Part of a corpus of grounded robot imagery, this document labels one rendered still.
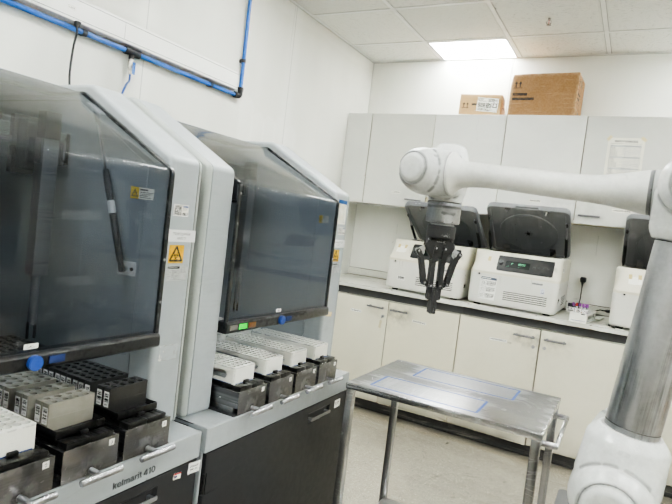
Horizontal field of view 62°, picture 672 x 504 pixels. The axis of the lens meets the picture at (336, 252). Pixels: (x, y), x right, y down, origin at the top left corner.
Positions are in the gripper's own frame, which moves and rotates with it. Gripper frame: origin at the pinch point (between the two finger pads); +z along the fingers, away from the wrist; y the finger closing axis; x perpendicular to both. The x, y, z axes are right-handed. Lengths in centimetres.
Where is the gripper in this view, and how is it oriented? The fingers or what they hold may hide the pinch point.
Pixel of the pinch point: (432, 300)
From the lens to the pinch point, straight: 151.2
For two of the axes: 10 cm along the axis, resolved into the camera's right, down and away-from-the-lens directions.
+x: -1.4, -0.7, 9.9
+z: -1.2, 9.9, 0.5
